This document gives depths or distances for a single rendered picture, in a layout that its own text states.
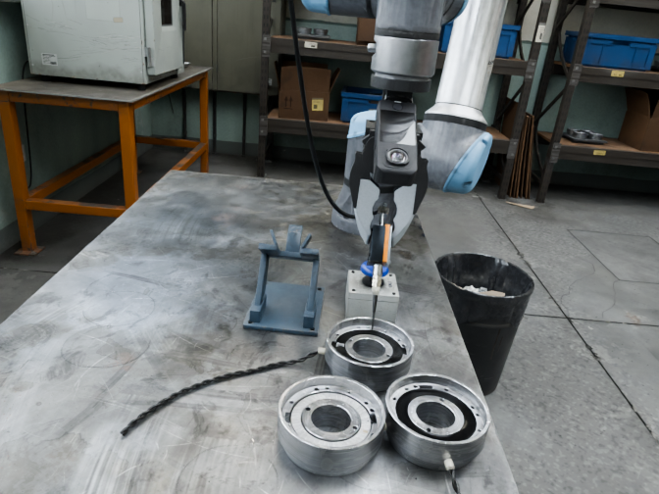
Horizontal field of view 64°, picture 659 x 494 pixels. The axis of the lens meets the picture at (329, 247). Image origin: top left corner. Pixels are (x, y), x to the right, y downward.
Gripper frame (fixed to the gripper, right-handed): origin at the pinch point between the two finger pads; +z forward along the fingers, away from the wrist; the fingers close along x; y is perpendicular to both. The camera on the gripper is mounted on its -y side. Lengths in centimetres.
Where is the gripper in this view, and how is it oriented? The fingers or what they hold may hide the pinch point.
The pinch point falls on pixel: (380, 237)
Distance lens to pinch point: 69.3
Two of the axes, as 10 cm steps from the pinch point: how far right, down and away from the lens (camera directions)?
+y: 0.7, -4.0, 9.1
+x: -9.9, -1.1, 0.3
